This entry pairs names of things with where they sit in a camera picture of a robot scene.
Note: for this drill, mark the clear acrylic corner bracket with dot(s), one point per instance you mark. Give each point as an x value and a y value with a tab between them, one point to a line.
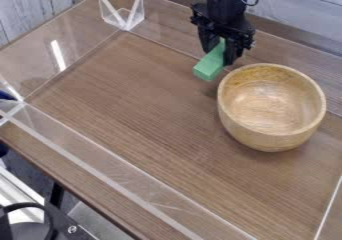
123	18

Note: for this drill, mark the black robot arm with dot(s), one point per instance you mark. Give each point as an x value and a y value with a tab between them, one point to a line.
221	21

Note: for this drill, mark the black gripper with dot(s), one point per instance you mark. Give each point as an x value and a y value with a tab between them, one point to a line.
219	19

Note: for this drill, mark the clear acrylic barrier wall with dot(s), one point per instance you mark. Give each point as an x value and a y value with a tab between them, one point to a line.
114	119

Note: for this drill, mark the green rectangular block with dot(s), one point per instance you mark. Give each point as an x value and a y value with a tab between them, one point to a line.
210	65

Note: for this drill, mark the light wooden bowl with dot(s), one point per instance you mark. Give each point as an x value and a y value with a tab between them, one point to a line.
271	106

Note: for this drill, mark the black table leg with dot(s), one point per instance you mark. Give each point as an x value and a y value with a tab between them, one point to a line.
56	195

